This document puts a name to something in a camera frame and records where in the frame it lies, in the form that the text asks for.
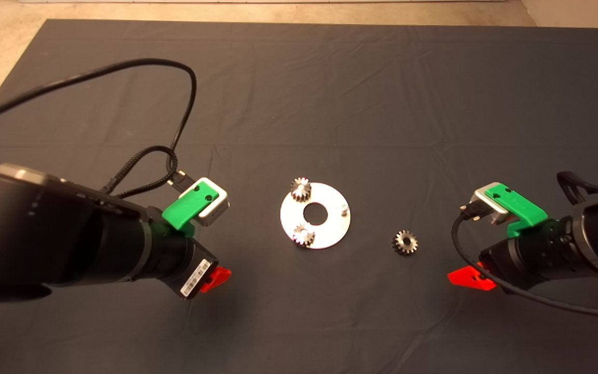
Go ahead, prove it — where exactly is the green right camera mount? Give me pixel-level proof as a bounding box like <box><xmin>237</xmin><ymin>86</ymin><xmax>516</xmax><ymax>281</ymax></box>
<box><xmin>484</xmin><ymin>182</ymin><xmax>548</xmax><ymax>238</ymax></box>

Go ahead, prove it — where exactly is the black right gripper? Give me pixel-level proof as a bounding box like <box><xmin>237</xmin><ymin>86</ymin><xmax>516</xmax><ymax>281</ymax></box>
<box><xmin>447</xmin><ymin>218</ymin><xmax>591</xmax><ymax>295</ymax></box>

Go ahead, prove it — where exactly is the steel planetary gear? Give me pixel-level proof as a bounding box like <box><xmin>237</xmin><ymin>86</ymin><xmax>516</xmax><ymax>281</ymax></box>
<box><xmin>392</xmin><ymin>230</ymin><xmax>419</xmax><ymax>256</ymax></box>
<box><xmin>293</xmin><ymin>223</ymin><xmax>316</xmax><ymax>247</ymax></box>
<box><xmin>290</xmin><ymin>177</ymin><xmax>313</xmax><ymax>202</ymax></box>

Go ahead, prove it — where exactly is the braided left wrist cable loop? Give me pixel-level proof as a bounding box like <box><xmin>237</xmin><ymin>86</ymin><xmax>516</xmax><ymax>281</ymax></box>
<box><xmin>103</xmin><ymin>146</ymin><xmax>179</xmax><ymax>201</ymax></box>

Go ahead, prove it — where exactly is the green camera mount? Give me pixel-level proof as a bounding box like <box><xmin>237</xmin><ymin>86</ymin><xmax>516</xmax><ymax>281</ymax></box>
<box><xmin>484</xmin><ymin>182</ymin><xmax>548</xmax><ymax>238</ymax></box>
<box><xmin>162</xmin><ymin>178</ymin><xmax>220</xmax><ymax>232</ymax></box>

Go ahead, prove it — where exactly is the smooth black left camera cable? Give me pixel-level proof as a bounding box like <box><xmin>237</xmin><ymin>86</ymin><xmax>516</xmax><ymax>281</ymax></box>
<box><xmin>0</xmin><ymin>58</ymin><xmax>198</xmax><ymax>190</ymax></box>

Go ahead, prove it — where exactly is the silver camera box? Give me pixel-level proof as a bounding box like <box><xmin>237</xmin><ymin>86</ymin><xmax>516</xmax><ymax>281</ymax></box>
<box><xmin>195</xmin><ymin>179</ymin><xmax>230</xmax><ymax>228</ymax></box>
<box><xmin>469</xmin><ymin>184</ymin><xmax>510</xmax><ymax>225</ymax></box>

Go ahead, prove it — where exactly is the green left camera mount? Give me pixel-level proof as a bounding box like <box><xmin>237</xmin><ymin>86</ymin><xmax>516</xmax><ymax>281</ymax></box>
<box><xmin>162</xmin><ymin>178</ymin><xmax>220</xmax><ymax>232</ymax></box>

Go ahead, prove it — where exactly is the smooth black right camera cable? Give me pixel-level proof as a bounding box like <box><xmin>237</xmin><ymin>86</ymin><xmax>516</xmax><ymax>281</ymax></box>
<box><xmin>451</xmin><ymin>203</ymin><xmax>598</xmax><ymax>320</ymax></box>

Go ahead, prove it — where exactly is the dark grey table cloth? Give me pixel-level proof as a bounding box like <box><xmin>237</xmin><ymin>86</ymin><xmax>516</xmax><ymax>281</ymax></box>
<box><xmin>0</xmin><ymin>20</ymin><xmax>598</xmax><ymax>374</ymax></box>

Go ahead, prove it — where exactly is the silver right camera box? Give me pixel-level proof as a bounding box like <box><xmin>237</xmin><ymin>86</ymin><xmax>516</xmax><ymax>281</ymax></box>
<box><xmin>469</xmin><ymin>184</ymin><xmax>510</xmax><ymax>225</ymax></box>

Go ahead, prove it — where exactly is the silver left camera box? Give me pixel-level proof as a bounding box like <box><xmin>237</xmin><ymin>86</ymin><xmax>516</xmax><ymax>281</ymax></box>
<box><xmin>195</xmin><ymin>179</ymin><xmax>230</xmax><ymax>228</ymax></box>

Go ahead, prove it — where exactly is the smooth black camera cable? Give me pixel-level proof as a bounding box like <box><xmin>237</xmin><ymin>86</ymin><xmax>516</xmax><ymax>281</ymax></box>
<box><xmin>0</xmin><ymin>58</ymin><xmax>198</xmax><ymax>190</ymax></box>
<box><xmin>451</xmin><ymin>203</ymin><xmax>598</xmax><ymax>320</ymax></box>

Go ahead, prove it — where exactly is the round metal carrier plate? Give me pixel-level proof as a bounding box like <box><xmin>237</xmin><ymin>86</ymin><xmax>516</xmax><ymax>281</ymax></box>
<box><xmin>280</xmin><ymin>182</ymin><xmax>351</xmax><ymax>250</ymax></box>

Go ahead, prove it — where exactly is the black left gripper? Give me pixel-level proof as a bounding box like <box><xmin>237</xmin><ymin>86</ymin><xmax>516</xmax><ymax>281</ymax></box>
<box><xmin>146</xmin><ymin>221</ymin><xmax>232</xmax><ymax>300</ymax></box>

